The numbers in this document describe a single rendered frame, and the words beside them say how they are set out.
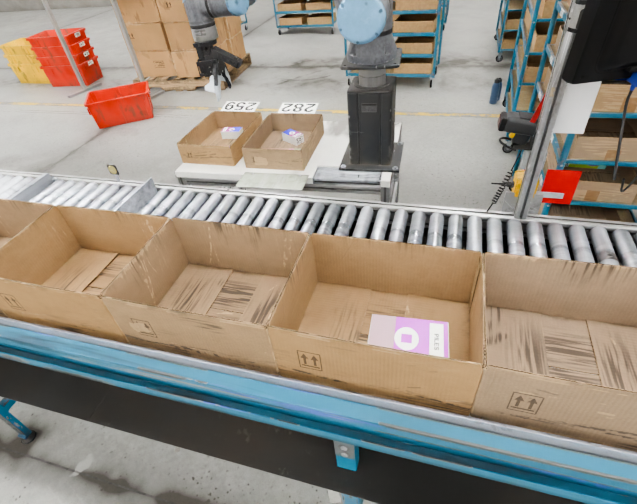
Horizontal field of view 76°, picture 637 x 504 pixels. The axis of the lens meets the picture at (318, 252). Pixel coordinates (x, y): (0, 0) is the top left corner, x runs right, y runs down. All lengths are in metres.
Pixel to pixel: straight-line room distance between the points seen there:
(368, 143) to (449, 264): 0.93
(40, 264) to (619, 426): 1.40
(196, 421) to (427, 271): 0.73
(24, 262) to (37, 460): 1.08
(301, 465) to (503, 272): 0.66
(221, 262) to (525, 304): 0.78
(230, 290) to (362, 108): 0.95
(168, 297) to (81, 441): 1.13
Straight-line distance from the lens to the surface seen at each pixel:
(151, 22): 5.73
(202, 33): 1.69
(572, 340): 1.05
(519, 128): 1.46
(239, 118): 2.30
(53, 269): 1.43
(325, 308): 1.02
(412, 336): 0.88
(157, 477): 1.93
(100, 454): 2.09
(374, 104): 1.71
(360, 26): 1.46
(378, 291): 1.05
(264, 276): 1.12
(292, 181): 1.77
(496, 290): 1.02
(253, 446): 1.16
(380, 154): 1.80
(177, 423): 1.25
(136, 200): 1.86
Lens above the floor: 1.65
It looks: 41 degrees down
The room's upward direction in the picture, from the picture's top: 7 degrees counter-clockwise
